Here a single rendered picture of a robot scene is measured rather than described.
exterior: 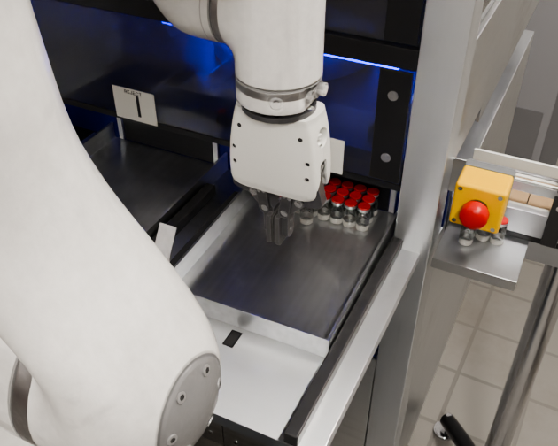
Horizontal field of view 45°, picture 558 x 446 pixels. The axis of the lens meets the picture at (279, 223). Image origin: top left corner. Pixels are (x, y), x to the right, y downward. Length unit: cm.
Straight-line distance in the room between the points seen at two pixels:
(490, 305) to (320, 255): 132
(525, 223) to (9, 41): 94
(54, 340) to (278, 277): 68
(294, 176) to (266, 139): 5
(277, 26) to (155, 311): 30
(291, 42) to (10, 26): 34
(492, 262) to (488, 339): 113
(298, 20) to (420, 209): 50
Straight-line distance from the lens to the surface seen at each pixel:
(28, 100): 32
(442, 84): 92
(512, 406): 149
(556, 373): 218
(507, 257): 111
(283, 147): 66
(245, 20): 60
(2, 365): 43
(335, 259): 105
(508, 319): 229
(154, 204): 117
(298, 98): 63
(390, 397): 135
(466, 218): 97
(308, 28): 60
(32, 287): 35
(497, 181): 100
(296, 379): 88
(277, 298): 98
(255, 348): 92
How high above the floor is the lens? 157
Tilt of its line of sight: 38 degrees down
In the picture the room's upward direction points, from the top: straight up
